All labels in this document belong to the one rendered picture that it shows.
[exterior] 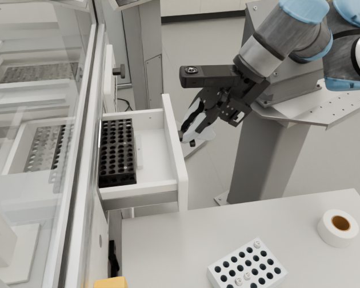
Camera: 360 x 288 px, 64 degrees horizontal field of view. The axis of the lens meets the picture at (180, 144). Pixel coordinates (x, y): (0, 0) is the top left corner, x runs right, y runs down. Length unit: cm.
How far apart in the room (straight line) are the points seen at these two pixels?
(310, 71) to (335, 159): 111
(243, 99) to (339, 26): 39
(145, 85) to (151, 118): 91
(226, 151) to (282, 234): 128
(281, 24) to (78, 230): 45
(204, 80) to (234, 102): 8
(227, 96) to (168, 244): 33
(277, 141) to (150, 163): 59
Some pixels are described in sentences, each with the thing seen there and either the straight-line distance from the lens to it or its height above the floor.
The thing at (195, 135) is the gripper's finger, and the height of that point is 94.
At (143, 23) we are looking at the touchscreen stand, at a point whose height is 81.
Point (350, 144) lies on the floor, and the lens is 226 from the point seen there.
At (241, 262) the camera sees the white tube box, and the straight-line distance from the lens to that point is 60.
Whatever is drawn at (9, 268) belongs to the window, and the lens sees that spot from 27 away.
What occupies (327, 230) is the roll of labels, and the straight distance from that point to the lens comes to 69.
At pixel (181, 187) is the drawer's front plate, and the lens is 55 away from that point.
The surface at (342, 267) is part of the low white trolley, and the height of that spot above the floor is 76.
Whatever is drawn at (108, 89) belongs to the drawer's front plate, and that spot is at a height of 93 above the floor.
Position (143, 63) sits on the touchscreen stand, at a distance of 158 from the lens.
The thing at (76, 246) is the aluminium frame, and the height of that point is 99.
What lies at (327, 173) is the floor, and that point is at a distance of 199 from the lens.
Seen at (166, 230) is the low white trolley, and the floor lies 76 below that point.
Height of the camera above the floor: 134
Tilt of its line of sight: 43 degrees down
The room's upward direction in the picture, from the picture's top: straight up
